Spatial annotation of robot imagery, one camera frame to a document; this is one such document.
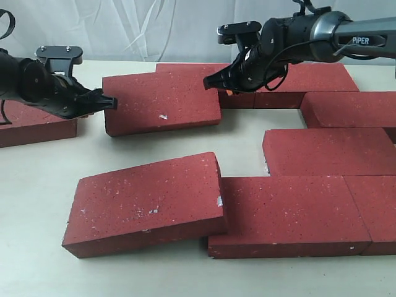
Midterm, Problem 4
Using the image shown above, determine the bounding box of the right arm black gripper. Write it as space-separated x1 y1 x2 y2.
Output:
203 18 289 95

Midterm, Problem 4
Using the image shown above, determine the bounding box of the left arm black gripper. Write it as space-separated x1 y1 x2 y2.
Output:
17 58 117 119

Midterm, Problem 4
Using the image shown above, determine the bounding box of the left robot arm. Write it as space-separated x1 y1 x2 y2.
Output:
1 46 118 120

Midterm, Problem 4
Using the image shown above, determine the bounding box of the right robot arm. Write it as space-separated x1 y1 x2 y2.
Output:
203 7 395 93

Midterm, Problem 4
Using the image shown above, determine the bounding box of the right second-row red brick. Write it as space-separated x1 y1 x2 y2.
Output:
300 92 395 142

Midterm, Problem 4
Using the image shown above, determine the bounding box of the front large red brick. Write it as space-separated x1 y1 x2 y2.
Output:
207 176 372 259

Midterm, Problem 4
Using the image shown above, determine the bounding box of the right third-row red brick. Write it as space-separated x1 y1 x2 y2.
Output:
262 128 395 176

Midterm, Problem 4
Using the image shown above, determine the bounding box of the white backdrop cloth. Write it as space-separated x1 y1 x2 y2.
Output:
0 0 396 67

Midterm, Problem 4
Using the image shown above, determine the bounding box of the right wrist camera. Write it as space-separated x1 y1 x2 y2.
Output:
217 21 262 51

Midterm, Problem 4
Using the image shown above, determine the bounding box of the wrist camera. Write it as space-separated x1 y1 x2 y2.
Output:
35 46 83 77
217 21 262 51

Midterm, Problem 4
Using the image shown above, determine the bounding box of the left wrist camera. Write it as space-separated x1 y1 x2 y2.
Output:
35 46 83 77

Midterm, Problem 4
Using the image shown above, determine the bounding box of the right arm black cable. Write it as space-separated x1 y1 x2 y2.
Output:
259 38 344 92

